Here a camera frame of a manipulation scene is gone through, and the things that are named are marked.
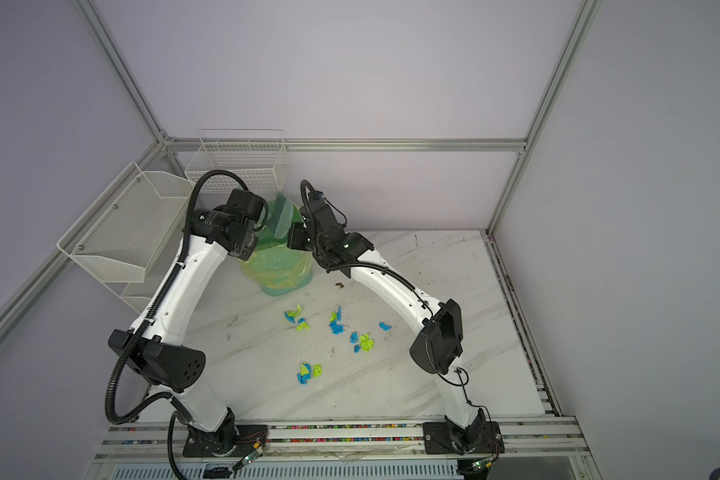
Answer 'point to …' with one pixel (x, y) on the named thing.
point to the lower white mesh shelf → (138, 293)
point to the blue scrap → (385, 327)
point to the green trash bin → (270, 238)
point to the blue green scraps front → (305, 372)
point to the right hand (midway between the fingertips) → (285, 230)
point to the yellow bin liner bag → (275, 265)
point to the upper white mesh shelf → (133, 225)
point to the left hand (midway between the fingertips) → (223, 243)
